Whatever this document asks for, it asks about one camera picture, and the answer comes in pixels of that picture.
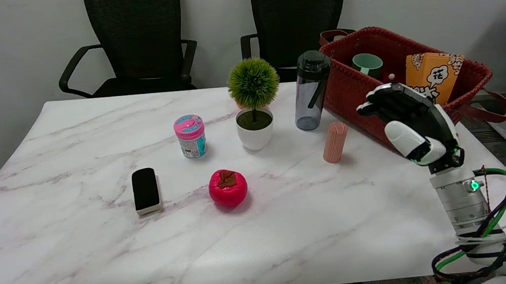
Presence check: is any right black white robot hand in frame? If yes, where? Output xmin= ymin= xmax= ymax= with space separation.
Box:
xmin=354 ymin=77 xmax=467 ymax=180

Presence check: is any ribbed wooden cylinder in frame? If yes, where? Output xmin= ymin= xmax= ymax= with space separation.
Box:
xmin=321 ymin=121 xmax=351 ymax=164

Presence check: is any orange popcorn box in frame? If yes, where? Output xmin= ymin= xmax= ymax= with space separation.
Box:
xmin=403 ymin=50 xmax=469 ymax=108

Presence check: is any red woven basket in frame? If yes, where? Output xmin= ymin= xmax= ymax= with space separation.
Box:
xmin=317 ymin=16 xmax=506 ymax=159

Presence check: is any green mug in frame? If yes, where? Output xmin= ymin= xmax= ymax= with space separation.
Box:
xmin=352 ymin=52 xmax=385 ymax=81

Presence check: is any dark transparent water bottle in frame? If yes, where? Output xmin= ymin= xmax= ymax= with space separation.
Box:
xmin=290 ymin=49 xmax=337 ymax=132

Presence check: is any black mesh office chair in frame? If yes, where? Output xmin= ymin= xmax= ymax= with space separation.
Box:
xmin=52 ymin=0 xmax=201 ymax=101
xmin=237 ymin=0 xmax=359 ymax=86

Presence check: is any artificial plant in white pot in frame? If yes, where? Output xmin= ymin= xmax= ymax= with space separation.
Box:
xmin=225 ymin=56 xmax=285 ymax=153

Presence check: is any red toy persimmon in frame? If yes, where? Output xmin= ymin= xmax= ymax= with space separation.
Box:
xmin=207 ymin=167 xmax=250 ymax=210

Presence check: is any pink lid plastic jar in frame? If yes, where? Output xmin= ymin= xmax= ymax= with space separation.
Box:
xmin=172 ymin=113 xmax=208 ymax=161

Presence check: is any black whiteboard eraser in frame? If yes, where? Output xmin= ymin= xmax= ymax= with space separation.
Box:
xmin=131 ymin=167 xmax=164 ymax=216

